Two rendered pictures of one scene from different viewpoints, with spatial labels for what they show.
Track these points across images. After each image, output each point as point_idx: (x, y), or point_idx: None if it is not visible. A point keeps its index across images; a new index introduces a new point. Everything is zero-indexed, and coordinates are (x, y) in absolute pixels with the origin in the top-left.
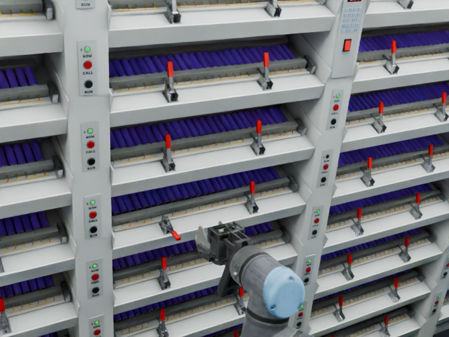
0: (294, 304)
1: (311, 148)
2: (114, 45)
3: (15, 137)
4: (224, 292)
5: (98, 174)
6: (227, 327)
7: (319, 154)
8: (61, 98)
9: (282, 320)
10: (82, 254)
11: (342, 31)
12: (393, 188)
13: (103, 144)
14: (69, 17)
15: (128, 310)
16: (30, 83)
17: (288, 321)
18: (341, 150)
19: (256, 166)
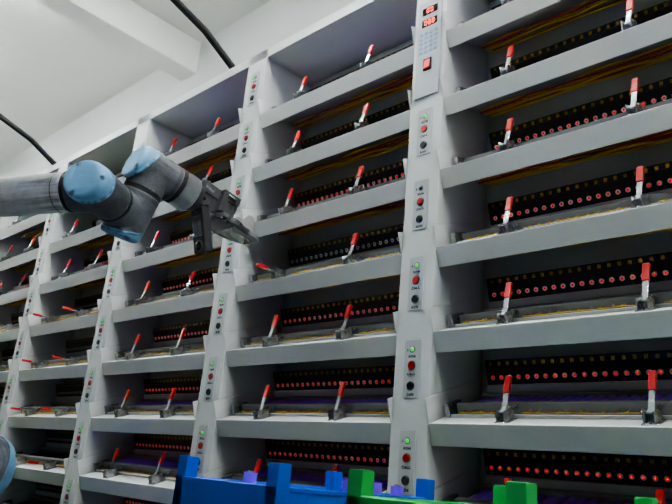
0: (133, 164)
1: (401, 180)
2: (264, 125)
3: None
4: (194, 245)
5: (238, 216)
6: (317, 440)
7: (411, 187)
8: None
9: (127, 181)
10: (218, 287)
11: (419, 54)
12: (554, 239)
13: (244, 192)
14: (244, 112)
15: (238, 365)
16: None
17: (133, 188)
18: (448, 183)
19: (349, 208)
